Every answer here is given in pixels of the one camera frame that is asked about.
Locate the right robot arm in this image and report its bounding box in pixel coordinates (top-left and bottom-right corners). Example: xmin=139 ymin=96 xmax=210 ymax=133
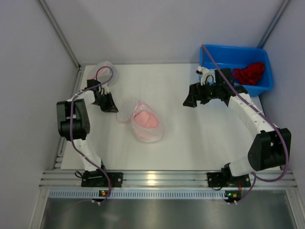
xmin=183 ymin=66 xmax=291 ymax=177

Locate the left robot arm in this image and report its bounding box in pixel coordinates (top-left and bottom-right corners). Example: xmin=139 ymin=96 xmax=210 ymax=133
xmin=56 ymin=79 xmax=118 ymax=172

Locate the pink bra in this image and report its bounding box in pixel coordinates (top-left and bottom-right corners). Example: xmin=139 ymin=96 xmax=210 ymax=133
xmin=133 ymin=110 xmax=159 ymax=129

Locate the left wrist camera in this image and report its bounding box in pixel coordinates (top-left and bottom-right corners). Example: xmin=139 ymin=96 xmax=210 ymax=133
xmin=98 ymin=84 xmax=110 ymax=96

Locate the slotted cable duct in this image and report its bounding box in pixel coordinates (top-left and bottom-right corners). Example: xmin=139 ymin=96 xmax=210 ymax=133
xmin=49 ymin=189 xmax=240 ymax=199

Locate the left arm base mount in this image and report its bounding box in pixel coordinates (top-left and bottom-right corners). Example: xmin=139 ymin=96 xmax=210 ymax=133
xmin=74 ymin=169 xmax=123 ymax=187

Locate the pink-trimmed mesh laundry bag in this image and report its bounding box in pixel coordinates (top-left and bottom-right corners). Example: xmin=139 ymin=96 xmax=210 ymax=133
xmin=93 ymin=61 xmax=119 ymax=86

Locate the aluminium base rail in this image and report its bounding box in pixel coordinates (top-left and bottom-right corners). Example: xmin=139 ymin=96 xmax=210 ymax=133
xmin=39 ymin=170 xmax=298 ymax=190

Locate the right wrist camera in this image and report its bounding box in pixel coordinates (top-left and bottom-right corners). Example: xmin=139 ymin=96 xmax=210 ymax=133
xmin=196 ymin=66 xmax=215 ymax=85

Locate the red bra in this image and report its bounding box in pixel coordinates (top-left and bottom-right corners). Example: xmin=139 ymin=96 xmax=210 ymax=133
xmin=232 ymin=62 xmax=265 ymax=85

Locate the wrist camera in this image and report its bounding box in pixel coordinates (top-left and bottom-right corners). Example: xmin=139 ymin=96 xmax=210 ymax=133
xmin=98 ymin=84 xmax=110 ymax=96
xmin=196 ymin=66 xmax=215 ymax=85

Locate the blue plastic bin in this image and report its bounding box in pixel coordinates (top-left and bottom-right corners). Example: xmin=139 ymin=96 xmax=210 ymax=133
xmin=199 ymin=44 xmax=274 ymax=97

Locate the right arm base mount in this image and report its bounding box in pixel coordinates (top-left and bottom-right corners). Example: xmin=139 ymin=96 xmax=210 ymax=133
xmin=207 ymin=172 xmax=251 ymax=189

